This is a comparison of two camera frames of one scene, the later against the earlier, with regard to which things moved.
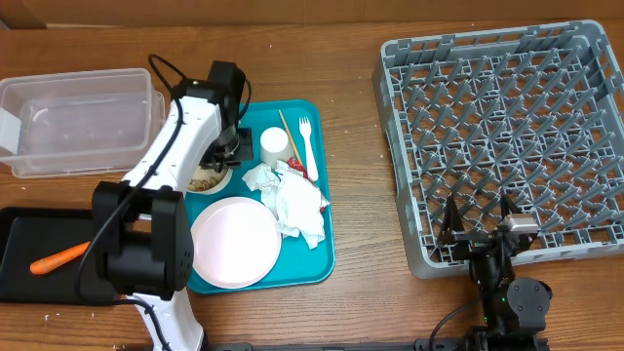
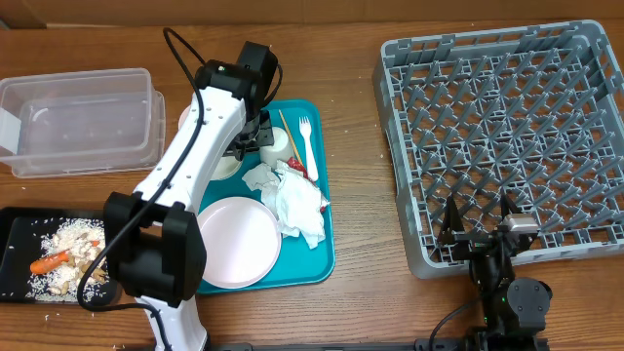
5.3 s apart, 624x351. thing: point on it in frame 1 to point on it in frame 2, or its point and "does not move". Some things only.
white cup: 275,146 does not move
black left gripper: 246,153 to 265,139
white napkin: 295,201 does not move
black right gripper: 474,243 does not move
